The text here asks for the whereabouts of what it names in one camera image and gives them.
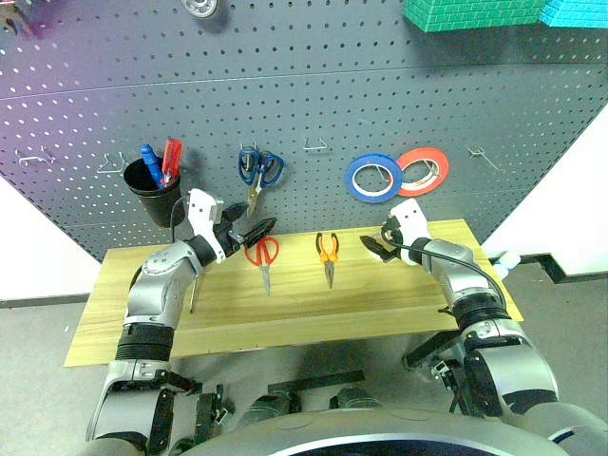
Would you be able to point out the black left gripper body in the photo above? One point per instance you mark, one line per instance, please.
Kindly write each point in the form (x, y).
(227, 237)

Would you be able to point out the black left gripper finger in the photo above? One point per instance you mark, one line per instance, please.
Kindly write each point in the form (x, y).
(235, 212)
(256, 232)

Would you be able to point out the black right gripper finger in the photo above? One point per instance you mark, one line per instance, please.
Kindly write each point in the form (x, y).
(375, 248)

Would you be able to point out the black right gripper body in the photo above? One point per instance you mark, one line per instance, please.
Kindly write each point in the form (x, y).
(395, 244)

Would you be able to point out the orange and black pliers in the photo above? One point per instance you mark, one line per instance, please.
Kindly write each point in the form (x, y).
(328, 256)

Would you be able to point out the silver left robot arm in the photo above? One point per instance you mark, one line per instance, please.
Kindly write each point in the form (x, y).
(157, 285)

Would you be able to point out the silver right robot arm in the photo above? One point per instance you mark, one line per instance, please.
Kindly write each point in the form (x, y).
(470, 280)

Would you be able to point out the metal pegboard hook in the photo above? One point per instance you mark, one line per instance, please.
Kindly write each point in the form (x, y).
(249, 146)
(482, 156)
(315, 146)
(111, 165)
(35, 156)

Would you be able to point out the blue tape roll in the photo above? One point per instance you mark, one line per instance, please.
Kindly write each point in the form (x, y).
(351, 183)

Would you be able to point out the black plastic cup holder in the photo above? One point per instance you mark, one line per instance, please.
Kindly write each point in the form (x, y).
(157, 199)

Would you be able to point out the red tape roll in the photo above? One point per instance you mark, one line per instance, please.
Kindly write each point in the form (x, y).
(439, 178)

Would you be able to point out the white and blue bottle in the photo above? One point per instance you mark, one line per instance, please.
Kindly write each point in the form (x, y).
(507, 262)

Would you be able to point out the dark grey perforated pegboard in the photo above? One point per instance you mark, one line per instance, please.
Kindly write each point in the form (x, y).
(304, 95)

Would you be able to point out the black floor tape strip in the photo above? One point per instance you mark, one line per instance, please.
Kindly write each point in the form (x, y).
(316, 381)

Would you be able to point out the dark rounded robot leg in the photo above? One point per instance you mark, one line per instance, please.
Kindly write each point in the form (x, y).
(271, 408)
(356, 398)

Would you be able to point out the silver robot torso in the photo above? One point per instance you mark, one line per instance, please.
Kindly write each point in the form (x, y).
(370, 437)

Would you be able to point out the round metal bearing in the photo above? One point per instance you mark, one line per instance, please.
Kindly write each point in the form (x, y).
(199, 7)

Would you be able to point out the green brick pattern block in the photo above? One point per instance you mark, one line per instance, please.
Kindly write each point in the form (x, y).
(470, 14)

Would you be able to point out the cyan brick pattern block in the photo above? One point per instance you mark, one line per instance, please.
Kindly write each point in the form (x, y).
(575, 12)

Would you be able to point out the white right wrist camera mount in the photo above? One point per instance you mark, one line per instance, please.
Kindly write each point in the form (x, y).
(411, 218)

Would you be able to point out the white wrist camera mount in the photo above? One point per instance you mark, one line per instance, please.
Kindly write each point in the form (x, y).
(411, 218)
(202, 214)

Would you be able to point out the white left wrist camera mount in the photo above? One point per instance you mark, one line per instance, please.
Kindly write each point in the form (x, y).
(202, 214)

